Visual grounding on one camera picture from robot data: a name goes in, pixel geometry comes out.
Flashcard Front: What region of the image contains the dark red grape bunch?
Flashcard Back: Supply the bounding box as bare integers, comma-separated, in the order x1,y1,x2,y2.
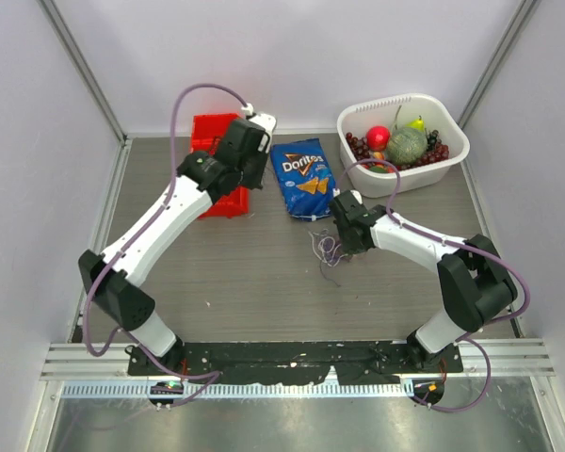
346,132,373,169

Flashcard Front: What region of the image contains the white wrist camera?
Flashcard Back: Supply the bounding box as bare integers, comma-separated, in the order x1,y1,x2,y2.
241,103,277,154
333,188,363,204

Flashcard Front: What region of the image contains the green melon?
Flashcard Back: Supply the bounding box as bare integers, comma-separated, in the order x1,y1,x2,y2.
385,126,428,165

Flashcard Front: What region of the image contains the aluminium frame post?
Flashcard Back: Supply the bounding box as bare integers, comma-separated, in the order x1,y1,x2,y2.
458,0,541,129
37,0,127,143

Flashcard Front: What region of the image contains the slotted cable duct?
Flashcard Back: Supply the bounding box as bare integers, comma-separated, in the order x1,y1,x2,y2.
61,380,413,400

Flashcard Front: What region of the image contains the left aluminium frame post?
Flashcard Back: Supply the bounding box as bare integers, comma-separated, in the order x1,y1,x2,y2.
37,0,127,143

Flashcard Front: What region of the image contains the red apple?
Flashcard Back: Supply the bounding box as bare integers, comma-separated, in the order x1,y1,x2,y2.
365,125,391,152

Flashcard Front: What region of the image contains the red plastic bin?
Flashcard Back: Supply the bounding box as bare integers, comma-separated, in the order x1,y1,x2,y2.
188,112,251,220

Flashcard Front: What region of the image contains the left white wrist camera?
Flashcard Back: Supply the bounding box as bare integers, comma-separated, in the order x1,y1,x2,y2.
241,103,277,154

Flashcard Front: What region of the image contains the white plastic basket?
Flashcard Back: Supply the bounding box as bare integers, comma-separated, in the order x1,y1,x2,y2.
337,93,470,198

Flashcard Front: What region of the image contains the purple wire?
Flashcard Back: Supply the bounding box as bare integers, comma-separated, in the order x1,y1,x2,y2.
308,229,354,287

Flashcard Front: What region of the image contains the right aluminium frame post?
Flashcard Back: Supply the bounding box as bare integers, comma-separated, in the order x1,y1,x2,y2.
458,0,541,129

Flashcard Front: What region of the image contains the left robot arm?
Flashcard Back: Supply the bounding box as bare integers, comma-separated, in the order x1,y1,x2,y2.
78,113,276,376

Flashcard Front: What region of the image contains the blue Doritos chip bag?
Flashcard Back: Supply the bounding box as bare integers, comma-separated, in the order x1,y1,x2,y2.
270,138,336,221

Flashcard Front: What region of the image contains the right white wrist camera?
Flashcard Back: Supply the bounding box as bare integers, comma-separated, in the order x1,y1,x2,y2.
333,188,363,204

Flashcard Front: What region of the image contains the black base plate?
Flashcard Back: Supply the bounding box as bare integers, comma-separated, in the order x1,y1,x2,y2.
127,339,462,386

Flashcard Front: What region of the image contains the green pear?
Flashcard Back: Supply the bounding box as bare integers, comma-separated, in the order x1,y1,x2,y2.
406,116,426,134

